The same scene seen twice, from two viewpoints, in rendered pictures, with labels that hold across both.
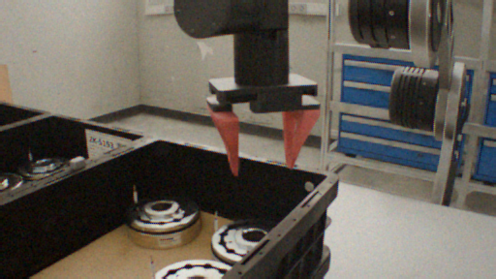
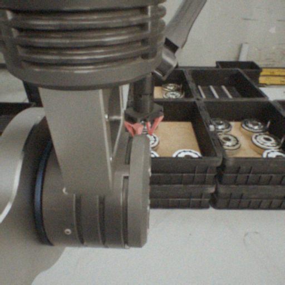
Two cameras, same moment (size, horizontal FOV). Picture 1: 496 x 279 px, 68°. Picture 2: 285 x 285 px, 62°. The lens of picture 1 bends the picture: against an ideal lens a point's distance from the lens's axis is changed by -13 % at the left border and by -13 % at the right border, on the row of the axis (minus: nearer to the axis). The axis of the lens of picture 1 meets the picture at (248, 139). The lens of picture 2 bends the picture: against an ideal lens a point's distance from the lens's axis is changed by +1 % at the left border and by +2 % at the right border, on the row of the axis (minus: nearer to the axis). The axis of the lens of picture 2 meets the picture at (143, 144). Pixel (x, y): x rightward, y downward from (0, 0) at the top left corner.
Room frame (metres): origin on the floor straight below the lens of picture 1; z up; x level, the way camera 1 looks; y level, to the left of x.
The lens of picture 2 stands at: (0.95, -0.32, 1.36)
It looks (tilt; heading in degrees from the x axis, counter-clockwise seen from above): 36 degrees down; 149
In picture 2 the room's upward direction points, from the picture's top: straight up
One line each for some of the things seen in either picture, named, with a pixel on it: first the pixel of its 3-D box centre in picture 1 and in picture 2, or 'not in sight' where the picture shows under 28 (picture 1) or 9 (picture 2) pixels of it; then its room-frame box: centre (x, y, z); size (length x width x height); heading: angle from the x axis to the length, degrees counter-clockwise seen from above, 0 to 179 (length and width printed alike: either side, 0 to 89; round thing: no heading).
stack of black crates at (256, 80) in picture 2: not in sight; (233, 86); (-0.67, 1.76, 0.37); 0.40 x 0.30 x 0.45; 57
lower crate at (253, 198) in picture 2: not in sight; (240, 161); (0.52, 0.37, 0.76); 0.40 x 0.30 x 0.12; 149
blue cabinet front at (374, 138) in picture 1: (401, 113); not in sight; (2.03, -0.81, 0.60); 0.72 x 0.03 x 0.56; 56
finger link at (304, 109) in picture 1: (278, 128); (138, 127); (0.43, -0.03, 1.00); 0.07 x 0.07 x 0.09; 15
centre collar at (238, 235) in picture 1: (254, 237); not in sight; (0.42, -0.01, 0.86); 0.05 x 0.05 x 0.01
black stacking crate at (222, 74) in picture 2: not in sight; (219, 93); (0.18, 0.58, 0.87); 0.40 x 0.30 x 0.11; 149
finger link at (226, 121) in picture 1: (245, 131); (147, 122); (0.42, 0.00, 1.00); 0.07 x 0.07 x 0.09; 15
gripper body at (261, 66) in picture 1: (261, 63); (143, 102); (0.43, -0.01, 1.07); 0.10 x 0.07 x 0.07; 105
